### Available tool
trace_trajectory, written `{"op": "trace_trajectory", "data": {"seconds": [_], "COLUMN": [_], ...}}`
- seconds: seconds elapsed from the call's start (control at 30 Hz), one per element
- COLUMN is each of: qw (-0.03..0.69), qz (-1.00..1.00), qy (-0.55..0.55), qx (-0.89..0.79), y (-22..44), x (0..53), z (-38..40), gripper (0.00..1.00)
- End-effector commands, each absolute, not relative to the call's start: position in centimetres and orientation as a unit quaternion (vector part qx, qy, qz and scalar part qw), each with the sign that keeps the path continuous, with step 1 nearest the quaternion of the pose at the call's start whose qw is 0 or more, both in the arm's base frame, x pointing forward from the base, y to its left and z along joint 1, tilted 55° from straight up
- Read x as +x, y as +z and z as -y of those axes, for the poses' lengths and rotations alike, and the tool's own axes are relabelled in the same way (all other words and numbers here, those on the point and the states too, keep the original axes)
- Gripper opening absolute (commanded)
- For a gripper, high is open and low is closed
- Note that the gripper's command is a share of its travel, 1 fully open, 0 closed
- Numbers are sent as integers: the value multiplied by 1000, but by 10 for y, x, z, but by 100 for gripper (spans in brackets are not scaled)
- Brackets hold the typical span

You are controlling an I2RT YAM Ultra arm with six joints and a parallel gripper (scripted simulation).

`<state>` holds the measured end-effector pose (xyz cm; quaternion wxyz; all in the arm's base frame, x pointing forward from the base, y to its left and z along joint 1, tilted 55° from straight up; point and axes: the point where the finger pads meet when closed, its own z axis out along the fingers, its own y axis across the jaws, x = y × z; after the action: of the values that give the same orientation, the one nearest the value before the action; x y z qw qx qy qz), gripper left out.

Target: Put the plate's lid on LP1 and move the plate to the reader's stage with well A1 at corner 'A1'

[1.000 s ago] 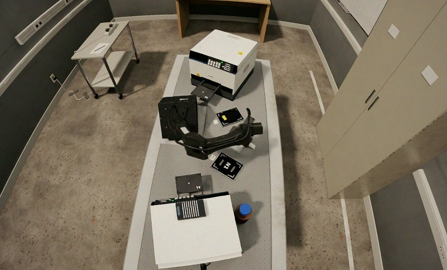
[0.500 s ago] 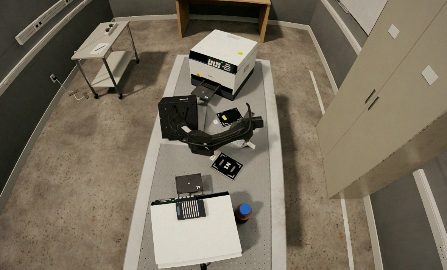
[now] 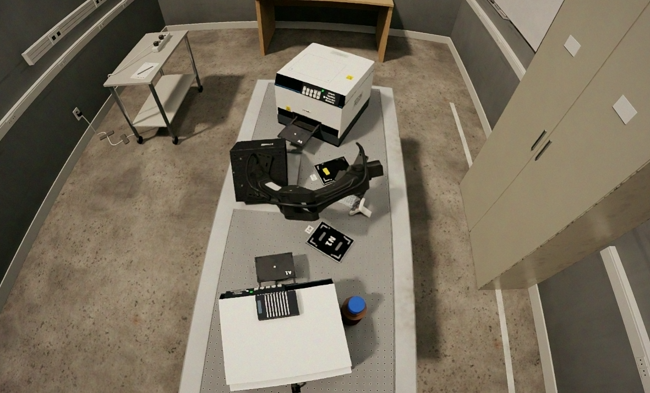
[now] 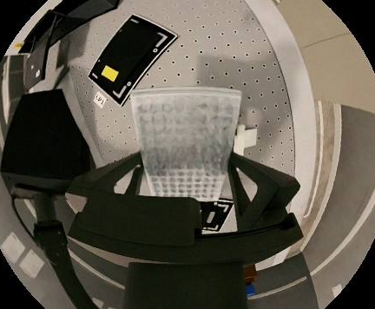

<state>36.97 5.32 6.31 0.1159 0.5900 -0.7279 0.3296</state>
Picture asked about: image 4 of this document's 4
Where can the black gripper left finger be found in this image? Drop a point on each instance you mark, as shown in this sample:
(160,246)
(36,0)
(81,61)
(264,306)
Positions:
(105,178)

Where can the brown bottle with blue cap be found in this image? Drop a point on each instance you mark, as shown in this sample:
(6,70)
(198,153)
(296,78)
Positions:
(250,274)

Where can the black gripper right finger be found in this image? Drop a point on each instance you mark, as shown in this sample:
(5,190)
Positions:
(275,189)

